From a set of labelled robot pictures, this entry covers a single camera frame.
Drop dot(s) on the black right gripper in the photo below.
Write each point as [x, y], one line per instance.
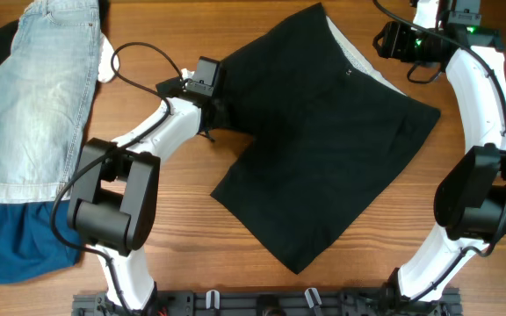
[393, 41]

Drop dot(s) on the white cloth item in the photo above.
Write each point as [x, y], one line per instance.
[108, 62]

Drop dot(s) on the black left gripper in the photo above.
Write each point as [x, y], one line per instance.
[224, 114]

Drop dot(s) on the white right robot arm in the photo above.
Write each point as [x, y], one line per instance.
[470, 203]

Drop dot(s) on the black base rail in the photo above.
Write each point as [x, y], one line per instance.
[311, 302]

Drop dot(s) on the light blue denim shorts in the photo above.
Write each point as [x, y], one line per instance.
[47, 85]

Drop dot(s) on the black shorts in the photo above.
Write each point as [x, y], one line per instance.
[327, 137]

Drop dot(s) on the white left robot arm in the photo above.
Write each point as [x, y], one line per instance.
[114, 194]

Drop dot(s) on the dark blue garment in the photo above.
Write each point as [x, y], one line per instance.
[28, 248]

